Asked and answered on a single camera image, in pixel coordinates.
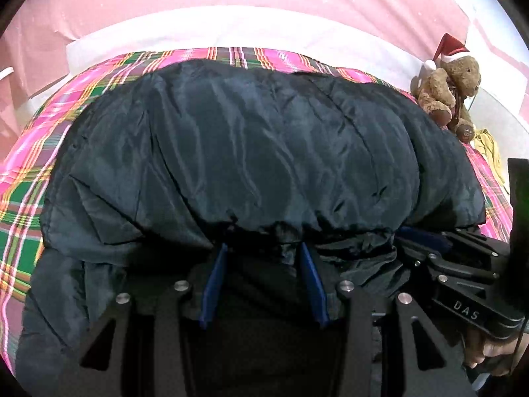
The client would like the black puffer jacket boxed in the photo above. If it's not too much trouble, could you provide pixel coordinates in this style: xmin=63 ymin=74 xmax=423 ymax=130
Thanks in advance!
xmin=14 ymin=59 xmax=486 ymax=397

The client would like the white side panel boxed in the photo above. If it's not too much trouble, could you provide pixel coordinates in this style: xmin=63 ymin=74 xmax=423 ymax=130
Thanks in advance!
xmin=467 ymin=91 xmax=529 ymax=162

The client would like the brown teddy bear santa hat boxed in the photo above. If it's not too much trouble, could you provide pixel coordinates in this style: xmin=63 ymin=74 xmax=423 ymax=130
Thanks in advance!
xmin=410 ymin=33 xmax=482 ymax=143

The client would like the person's right hand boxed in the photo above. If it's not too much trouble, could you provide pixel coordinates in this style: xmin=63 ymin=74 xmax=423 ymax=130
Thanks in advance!
xmin=463 ymin=330 xmax=529 ymax=372

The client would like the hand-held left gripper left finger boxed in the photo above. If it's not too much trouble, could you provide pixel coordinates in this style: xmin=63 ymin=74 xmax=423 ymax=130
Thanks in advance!
xmin=56 ymin=242 xmax=230 ymax=397

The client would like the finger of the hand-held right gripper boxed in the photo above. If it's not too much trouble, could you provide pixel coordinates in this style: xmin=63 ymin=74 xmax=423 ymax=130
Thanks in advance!
xmin=397 ymin=248 xmax=503 ymax=285
xmin=394 ymin=225 xmax=511 ymax=259

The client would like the pink green plaid blanket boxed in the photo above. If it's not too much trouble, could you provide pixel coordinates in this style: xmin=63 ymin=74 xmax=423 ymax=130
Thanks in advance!
xmin=0 ymin=47 xmax=515 ymax=365

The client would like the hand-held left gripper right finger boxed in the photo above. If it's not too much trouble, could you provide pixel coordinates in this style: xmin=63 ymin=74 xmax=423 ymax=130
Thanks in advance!
xmin=300 ymin=242 xmax=476 ymax=397

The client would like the yellow cloth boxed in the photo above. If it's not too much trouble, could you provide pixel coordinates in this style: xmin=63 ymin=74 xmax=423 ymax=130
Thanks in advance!
xmin=473 ymin=128 xmax=507 ymax=187

